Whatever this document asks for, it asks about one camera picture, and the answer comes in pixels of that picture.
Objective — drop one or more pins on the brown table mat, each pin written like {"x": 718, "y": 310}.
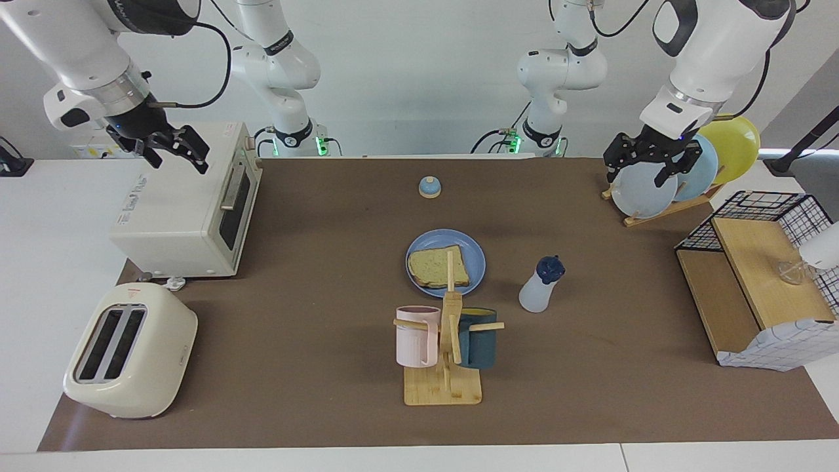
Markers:
{"x": 295, "y": 328}

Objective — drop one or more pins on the translucent bottle with navy cap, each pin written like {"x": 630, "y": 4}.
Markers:
{"x": 537, "y": 295}

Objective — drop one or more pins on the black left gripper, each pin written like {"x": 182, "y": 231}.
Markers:
{"x": 659, "y": 147}

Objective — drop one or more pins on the small blue call bell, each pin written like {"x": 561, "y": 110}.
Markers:
{"x": 430, "y": 189}

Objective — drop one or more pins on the white cylindrical object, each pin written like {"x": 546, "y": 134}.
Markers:
{"x": 822, "y": 252}

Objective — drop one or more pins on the white wall power outlet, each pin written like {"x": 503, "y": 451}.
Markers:
{"x": 88, "y": 147}

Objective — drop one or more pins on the clear glass cup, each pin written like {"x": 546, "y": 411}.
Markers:
{"x": 792, "y": 275}

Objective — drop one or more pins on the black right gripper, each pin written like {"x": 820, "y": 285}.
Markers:
{"x": 141, "y": 121}

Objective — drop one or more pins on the pink mug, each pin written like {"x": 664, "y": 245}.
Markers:
{"x": 413, "y": 341}

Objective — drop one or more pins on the white toaster oven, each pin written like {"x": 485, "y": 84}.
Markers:
{"x": 177, "y": 196}

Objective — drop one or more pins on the cream two-slot toaster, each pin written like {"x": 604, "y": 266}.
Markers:
{"x": 151, "y": 354}

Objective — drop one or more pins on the slice of toast bread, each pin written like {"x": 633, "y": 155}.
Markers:
{"x": 432, "y": 265}

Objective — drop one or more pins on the wooden plate rack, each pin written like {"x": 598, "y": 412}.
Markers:
{"x": 662, "y": 215}

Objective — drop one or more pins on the black stand foot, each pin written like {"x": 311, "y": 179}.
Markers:
{"x": 13, "y": 167}

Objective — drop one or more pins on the dark teal mug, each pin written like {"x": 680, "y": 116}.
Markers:
{"x": 478, "y": 344}

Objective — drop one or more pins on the light blue plate in rack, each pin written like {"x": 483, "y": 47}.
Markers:
{"x": 698, "y": 180}

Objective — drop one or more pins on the blue round plate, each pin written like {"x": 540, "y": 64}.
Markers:
{"x": 475, "y": 260}

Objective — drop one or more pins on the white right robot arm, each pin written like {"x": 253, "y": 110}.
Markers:
{"x": 65, "y": 39}

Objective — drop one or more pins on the yellow plate in rack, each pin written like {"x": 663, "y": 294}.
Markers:
{"x": 741, "y": 144}

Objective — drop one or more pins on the wooden mug tree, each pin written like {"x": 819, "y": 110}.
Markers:
{"x": 442, "y": 387}

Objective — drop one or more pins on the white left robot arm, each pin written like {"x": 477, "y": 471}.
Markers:
{"x": 714, "y": 52}

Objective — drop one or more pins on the white checkered cloth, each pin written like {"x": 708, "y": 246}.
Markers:
{"x": 773, "y": 344}

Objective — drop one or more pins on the grey plate in rack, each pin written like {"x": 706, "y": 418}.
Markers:
{"x": 642, "y": 196}

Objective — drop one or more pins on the black camera stand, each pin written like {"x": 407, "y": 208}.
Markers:
{"x": 783, "y": 160}

